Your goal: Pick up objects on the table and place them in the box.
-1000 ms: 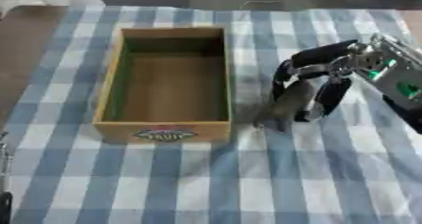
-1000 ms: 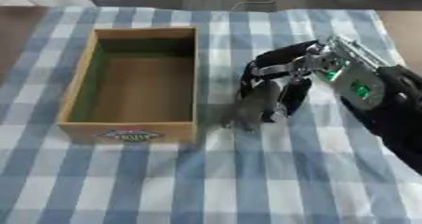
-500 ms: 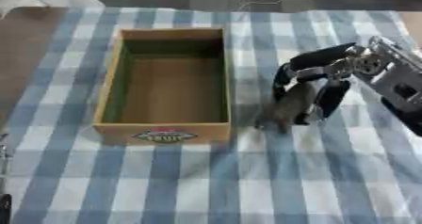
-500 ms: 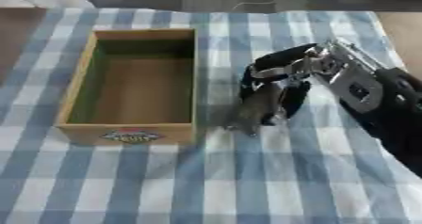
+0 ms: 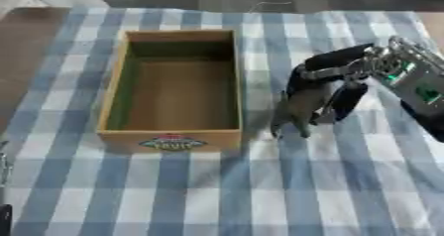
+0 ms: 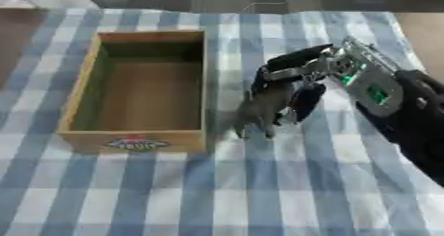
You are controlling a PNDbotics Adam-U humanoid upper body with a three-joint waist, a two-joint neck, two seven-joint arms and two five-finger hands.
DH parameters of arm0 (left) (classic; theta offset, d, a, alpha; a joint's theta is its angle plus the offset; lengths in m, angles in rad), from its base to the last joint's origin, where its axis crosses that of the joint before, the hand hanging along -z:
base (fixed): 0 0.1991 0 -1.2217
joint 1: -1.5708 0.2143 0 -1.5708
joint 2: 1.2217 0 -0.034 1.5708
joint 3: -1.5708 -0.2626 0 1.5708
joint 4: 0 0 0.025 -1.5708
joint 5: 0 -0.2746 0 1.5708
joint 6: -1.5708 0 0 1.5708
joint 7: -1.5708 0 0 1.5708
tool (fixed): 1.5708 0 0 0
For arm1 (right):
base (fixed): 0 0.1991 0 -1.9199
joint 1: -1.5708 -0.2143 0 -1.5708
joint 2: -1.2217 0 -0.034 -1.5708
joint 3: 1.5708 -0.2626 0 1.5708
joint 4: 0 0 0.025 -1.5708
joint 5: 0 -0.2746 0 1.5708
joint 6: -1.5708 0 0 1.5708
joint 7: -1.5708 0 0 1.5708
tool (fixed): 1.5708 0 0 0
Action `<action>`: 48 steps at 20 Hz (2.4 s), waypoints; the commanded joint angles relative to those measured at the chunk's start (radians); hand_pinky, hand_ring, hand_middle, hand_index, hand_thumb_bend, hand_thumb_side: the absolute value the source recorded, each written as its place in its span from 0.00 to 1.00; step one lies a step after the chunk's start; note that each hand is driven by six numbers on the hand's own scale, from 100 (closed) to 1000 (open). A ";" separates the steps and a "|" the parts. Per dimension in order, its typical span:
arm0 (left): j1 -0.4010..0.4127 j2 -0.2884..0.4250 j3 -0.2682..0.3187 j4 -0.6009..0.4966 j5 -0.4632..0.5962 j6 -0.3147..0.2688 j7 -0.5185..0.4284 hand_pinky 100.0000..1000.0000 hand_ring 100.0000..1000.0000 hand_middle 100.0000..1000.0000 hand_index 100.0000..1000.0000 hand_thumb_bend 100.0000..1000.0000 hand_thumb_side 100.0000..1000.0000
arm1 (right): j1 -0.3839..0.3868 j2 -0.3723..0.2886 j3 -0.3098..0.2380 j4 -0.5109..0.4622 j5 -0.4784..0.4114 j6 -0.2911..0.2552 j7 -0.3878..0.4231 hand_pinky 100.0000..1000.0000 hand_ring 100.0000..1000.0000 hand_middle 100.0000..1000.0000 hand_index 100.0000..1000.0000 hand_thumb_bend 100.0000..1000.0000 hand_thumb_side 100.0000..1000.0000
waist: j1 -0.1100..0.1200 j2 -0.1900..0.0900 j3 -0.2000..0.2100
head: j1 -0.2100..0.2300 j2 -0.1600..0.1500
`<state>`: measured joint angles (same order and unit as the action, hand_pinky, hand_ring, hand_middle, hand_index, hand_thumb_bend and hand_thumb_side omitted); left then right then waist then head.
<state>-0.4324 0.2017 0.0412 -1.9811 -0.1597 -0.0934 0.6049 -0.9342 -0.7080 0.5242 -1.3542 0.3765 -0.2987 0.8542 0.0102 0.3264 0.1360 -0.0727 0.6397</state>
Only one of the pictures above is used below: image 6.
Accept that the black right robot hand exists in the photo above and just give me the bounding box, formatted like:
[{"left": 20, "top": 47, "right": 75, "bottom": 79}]
[{"left": 248, "top": 43, "right": 337, "bottom": 126}]

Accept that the grey toy animal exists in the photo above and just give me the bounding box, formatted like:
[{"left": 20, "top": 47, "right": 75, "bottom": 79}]
[{"left": 230, "top": 79, "right": 302, "bottom": 140}]

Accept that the tan cardboard box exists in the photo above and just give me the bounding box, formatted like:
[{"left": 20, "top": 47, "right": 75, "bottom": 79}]
[{"left": 55, "top": 30, "right": 210, "bottom": 155}]

